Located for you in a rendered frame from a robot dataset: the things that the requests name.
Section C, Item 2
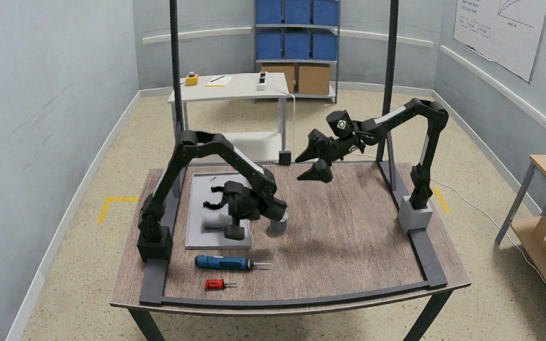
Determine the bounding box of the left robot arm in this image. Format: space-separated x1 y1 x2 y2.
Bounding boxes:
308 98 449 210

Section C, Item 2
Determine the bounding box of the black metal overhead frame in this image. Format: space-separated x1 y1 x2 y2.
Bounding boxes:
169 0 399 197

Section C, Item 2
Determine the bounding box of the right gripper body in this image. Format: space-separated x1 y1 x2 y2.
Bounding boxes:
224 180 253 241

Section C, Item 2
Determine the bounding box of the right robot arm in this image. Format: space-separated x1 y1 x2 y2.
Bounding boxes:
138 130 288 243

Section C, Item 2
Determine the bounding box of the red screwdriver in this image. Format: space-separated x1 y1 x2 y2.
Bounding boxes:
205 279 235 288

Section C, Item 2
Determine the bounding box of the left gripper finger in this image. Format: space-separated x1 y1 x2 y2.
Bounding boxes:
296 163 324 183
294 143 318 163

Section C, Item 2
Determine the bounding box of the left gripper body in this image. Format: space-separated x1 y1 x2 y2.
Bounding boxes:
312 138 346 184

